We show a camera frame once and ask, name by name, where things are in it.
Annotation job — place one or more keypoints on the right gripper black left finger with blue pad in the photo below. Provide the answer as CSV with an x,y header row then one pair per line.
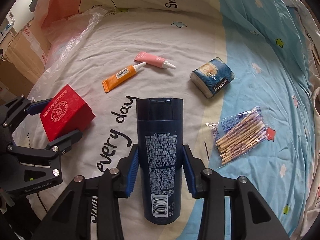
x,y
70,216

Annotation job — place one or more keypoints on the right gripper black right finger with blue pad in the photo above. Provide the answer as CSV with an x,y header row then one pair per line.
x,y
251,216

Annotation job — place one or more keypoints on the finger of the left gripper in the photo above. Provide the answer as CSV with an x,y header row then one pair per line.
x,y
16,110
64,143

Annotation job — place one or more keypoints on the red paper box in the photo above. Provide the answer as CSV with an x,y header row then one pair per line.
x,y
66,112

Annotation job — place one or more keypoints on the dark blue shampoo bottle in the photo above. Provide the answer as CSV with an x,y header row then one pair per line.
x,y
160,143

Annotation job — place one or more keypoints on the pink sunscreen tube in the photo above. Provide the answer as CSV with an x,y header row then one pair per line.
x,y
154,60

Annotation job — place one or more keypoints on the brown cardboard box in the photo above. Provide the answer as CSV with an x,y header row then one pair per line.
x,y
23,62

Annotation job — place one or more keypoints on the bag of cotton swabs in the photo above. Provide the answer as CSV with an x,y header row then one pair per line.
x,y
239,134

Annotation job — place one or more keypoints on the orange cream tube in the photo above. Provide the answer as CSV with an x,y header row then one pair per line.
x,y
112,82

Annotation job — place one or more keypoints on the clear plastic bag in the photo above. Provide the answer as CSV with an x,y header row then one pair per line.
x,y
67,36

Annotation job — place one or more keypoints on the pink blanket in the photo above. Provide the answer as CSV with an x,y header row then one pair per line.
x,y
49,11

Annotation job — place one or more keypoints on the blue tissue pack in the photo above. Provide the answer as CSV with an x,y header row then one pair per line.
x,y
212,77

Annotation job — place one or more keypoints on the cartoon print bed sheet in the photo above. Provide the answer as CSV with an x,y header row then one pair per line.
x,y
271,46

